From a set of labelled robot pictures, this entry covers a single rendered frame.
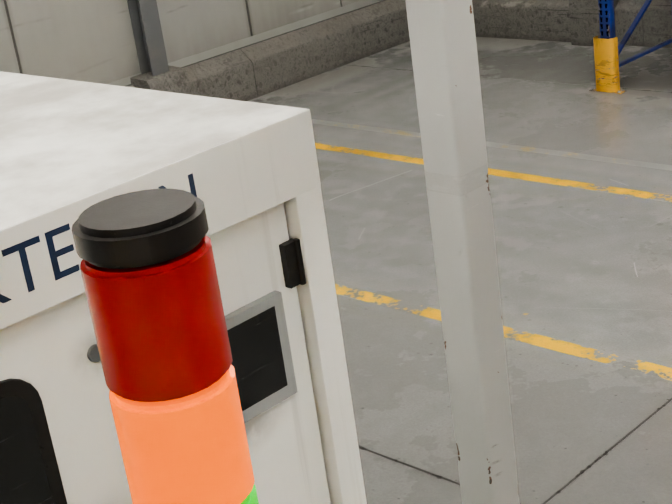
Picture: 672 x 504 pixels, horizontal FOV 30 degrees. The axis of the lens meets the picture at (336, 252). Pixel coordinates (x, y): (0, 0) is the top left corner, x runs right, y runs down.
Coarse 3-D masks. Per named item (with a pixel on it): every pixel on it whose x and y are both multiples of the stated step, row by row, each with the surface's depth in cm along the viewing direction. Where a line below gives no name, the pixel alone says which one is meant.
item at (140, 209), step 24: (144, 192) 48; (168, 192) 48; (96, 216) 46; (120, 216) 46; (144, 216) 46; (168, 216) 45; (192, 216) 46; (96, 240) 45; (120, 240) 44; (144, 240) 44; (168, 240) 45; (192, 240) 46; (96, 264) 46; (120, 264) 45; (144, 264) 45
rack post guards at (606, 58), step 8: (600, 40) 902; (608, 40) 897; (616, 40) 900; (600, 48) 904; (608, 48) 899; (616, 48) 902; (600, 56) 907; (608, 56) 902; (616, 56) 903; (600, 64) 909; (608, 64) 904; (616, 64) 905; (600, 72) 912; (608, 72) 907; (616, 72) 907; (600, 80) 914; (608, 80) 909; (616, 80) 909; (592, 88) 924; (600, 88) 916; (608, 88) 911; (616, 88) 910
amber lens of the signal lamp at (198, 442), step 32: (224, 384) 48; (128, 416) 48; (160, 416) 47; (192, 416) 47; (224, 416) 48; (128, 448) 48; (160, 448) 48; (192, 448) 48; (224, 448) 48; (128, 480) 50; (160, 480) 48; (192, 480) 48; (224, 480) 49
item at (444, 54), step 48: (432, 0) 296; (432, 48) 302; (432, 96) 307; (480, 96) 311; (432, 144) 313; (480, 144) 314; (432, 192) 319; (480, 192) 317; (480, 240) 320; (480, 288) 324; (480, 336) 327; (480, 384) 331; (480, 432) 338; (480, 480) 345
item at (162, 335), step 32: (192, 256) 46; (96, 288) 46; (128, 288) 45; (160, 288) 45; (192, 288) 46; (96, 320) 47; (128, 320) 46; (160, 320) 46; (192, 320) 46; (224, 320) 48; (128, 352) 46; (160, 352) 46; (192, 352) 47; (224, 352) 48; (128, 384) 47; (160, 384) 46; (192, 384) 47
